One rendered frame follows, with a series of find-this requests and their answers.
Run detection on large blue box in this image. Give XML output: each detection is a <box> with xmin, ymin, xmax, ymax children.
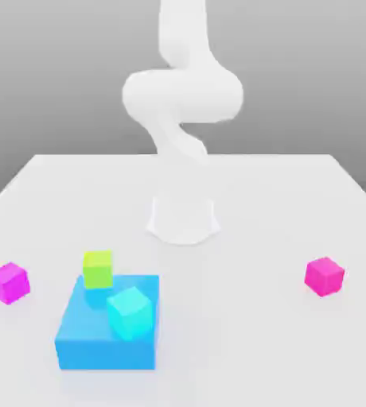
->
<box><xmin>54</xmin><ymin>274</ymin><xmax>160</xmax><ymax>371</ymax></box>

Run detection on small pink cube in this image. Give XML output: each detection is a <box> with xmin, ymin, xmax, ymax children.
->
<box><xmin>303</xmin><ymin>256</ymin><xmax>345</xmax><ymax>298</ymax></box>

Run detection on small lime green cube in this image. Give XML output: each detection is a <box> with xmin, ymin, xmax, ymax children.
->
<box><xmin>82</xmin><ymin>250</ymin><xmax>114</xmax><ymax>290</ymax></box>

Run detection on small cyan cube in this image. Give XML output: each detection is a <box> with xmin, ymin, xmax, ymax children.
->
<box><xmin>106</xmin><ymin>285</ymin><xmax>154</xmax><ymax>342</ymax></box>

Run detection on small magenta cube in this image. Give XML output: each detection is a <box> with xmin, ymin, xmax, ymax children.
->
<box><xmin>0</xmin><ymin>261</ymin><xmax>32</xmax><ymax>306</ymax></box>

